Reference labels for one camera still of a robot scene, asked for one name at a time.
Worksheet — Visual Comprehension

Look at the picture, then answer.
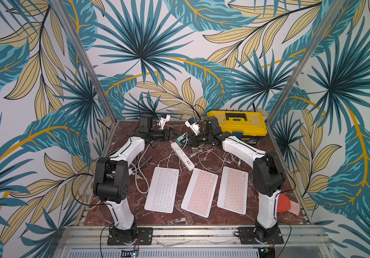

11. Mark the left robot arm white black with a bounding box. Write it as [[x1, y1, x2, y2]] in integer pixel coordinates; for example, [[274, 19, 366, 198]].
[[93, 114, 173, 237]]

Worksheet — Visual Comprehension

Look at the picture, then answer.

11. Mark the white wireless keyboard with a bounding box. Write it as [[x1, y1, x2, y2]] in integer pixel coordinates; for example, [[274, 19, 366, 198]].
[[144, 167, 180, 213]]

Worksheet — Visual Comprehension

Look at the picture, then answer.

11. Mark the pink keyboard right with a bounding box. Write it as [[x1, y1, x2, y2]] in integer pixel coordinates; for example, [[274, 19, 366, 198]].
[[217, 167, 249, 215]]

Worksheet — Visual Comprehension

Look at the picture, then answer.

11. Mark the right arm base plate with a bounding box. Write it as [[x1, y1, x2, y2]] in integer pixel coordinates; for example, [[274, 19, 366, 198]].
[[234, 226, 284, 245]]

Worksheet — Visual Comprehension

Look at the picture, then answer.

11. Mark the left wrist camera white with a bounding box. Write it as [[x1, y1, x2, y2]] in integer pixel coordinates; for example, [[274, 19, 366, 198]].
[[158, 113, 170, 130]]

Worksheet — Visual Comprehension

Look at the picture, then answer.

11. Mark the white power strip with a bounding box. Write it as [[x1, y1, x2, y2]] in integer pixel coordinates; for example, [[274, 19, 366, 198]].
[[171, 142, 195, 171]]

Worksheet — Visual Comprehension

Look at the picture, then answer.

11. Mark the red work glove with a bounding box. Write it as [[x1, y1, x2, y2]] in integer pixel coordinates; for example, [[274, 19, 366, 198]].
[[256, 190, 302, 216]]

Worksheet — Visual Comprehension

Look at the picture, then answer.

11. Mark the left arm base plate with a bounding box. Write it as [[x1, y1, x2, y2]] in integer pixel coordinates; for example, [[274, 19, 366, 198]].
[[107, 227, 153, 246]]

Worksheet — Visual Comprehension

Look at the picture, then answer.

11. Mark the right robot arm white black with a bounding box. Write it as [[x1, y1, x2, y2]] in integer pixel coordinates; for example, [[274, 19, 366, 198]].
[[184, 117, 286, 238]]

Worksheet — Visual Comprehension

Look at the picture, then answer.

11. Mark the yellow black toolbox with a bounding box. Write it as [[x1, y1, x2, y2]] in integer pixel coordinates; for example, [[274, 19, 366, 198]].
[[207, 111, 267, 145]]

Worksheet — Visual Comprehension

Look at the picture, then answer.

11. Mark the pink keyboard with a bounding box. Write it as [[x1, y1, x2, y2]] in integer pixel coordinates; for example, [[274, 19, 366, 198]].
[[181, 168, 218, 218], [217, 167, 249, 215]]

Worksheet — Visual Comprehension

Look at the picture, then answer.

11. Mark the pink keyboard middle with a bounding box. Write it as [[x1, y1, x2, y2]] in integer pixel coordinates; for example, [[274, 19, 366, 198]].
[[181, 168, 218, 218]]

